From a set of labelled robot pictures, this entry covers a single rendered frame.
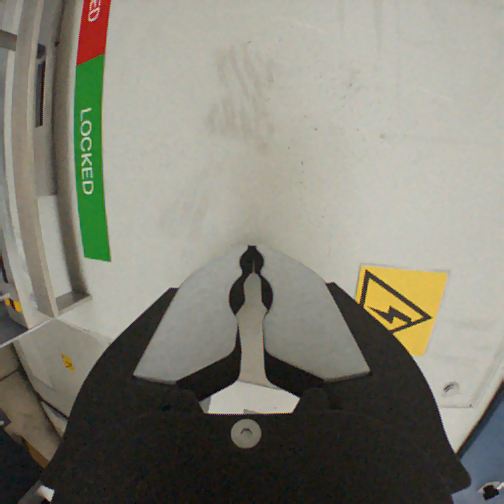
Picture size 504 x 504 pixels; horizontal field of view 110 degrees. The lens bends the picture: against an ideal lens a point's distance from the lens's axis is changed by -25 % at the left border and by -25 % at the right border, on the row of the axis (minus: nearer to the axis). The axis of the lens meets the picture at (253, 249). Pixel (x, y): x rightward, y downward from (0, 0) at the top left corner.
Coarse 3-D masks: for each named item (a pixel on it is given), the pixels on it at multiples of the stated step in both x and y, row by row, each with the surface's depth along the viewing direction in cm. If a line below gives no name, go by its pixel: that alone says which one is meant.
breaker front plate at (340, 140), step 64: (64, 0) 13; (128, 0) 12; (192, 0) 11; (256, 0) 10; (320, 0) 9; (384, 0) 8; (448, 0) 7; (64, 64) 14; (128, 64) 13; (192, 64) 12; (256, 64) 11; (320, 64) 10; (384, 64) 9; (448, 64) 9; (64, 128) 16; (128, 128) 14; (192, 128) 13; (256, 128) 12; (320, 128) 11; (384, 128) 10; (448, 128) 9; (64, 192) 17; (128, 192) 15; (192, 192) 14; (256, 192) 13; (320, 192) 12; (384, 192) 11; (448, 192) 10; (64, 256) 19; (128, 256) 17; (192, 256) 15; (320, 256) 13; (384, 256) 12; (448, 256) 11; (64, 320) 22; (128, 320) 18; (256, 320) 15; (448, 320) 12; (448, 384) 12
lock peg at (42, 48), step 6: (0, 30) 10; (0, 36) 10; (6, 36) 11; (12, 36) 11; (0, 42) 11; (6, 42) 11; (12, 42) 11; (42, 42) 14; (6, 48) 11; (12, 48) 12; (42, 48) 14; (42, 54) 14; (36, 60) 15; (42, 60) 14
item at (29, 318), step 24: (0, 0) 14; (0, 24) 14; (0, 48) 15; (0, 72) 16; (0, 96) 17; (0, 120) 18; (0, 144) 18; (0, 168) 19; (0, 192) 19; (0, 216) 20; (0, 240) 21; (0, 264) 22; (24, 288) 23; (24, 312) 23
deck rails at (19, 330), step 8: (0, 304) 25; (0, 312) 25; (8, 312) 26; (0, 320) 25; (8, 320) 25; (48, 320) 27; (0, 328) 23; (8, 328) 24; (16, 328) 24; (24, 328) 24; (32, 328) 25; (0, 336) 22; (8, 336) 22; (16, 336) 23; (0, 344) 21
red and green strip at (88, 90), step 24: (96, 0) 12; (96, 24) 13; (96, 48) 13; (96, 72) 14; (96, 96) 14; (96, 120) 15; (96, 144) 15; (96, 168) 16; (96, 192) 16; (96, 216) 17; (96, 240) 17
